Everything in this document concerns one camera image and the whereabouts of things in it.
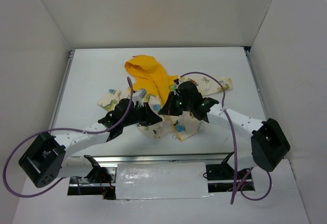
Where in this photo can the aluminium left side rail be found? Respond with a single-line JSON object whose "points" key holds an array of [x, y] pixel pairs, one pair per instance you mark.
{"points": [[62, 88]]}

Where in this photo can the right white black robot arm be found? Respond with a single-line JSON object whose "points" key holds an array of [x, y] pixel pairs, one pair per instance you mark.
{"points": [[269, 144]]}

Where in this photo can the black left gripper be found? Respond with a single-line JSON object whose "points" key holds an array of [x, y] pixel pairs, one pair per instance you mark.
{"points": [[147, 114]]}

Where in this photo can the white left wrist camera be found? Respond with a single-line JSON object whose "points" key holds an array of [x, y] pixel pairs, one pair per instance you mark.
{"points": [[139, 97]]}

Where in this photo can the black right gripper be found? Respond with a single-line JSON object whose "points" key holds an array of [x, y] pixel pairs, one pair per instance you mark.
{"points": [[171, 104]]}

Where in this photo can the white taped cover plate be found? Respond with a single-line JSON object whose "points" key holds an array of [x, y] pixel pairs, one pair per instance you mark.
{"points": [[161, 181]]}

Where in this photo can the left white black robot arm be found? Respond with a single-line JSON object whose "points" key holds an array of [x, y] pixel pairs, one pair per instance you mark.
{"points": [[50, 157]]}

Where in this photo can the silver aluminium table front rail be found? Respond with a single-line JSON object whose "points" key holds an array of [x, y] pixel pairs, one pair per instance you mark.
{"points": [[204, 157]]}

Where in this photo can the yellow hooded dinosaur print jacket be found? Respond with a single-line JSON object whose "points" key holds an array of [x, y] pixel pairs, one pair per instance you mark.
{"points": [[151, 77]]}

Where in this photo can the aluminium right side rail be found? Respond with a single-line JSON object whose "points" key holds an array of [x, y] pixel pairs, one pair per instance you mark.
{"points": [[255, 78]]}

